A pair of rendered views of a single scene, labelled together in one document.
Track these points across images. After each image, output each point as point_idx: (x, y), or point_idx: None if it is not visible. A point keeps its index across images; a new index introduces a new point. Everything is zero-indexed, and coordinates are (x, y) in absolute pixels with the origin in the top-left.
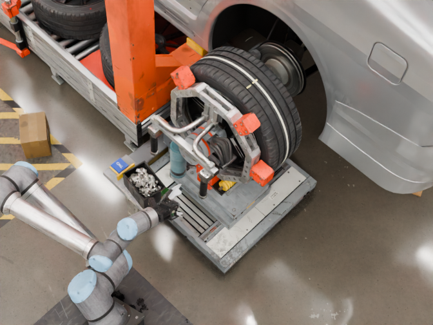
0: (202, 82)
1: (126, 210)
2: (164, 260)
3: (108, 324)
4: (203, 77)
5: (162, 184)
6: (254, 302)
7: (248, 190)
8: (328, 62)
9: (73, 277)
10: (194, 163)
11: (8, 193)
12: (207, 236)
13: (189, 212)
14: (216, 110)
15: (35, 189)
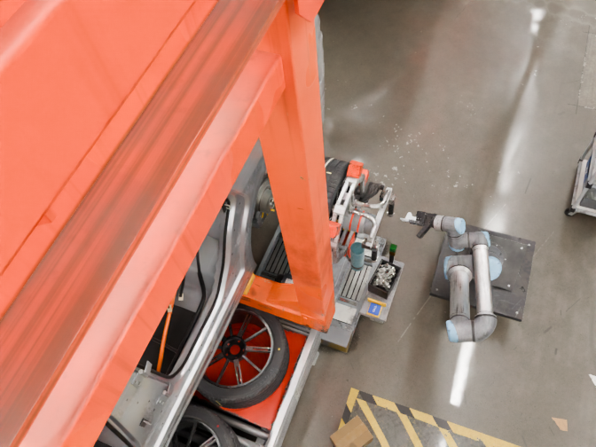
0: (334, 209)
1: (374, 330)
2: (397, 284)
3: (495, 249)
4: (329, 210)
5: (380, 262)
6: (394, 218)
7: None
8: None
9: (447, 339)
10: None
11: (485, 316)
12: (369, 259)
13: (355, 281)
14: (352, 193)
15: (461, 312)
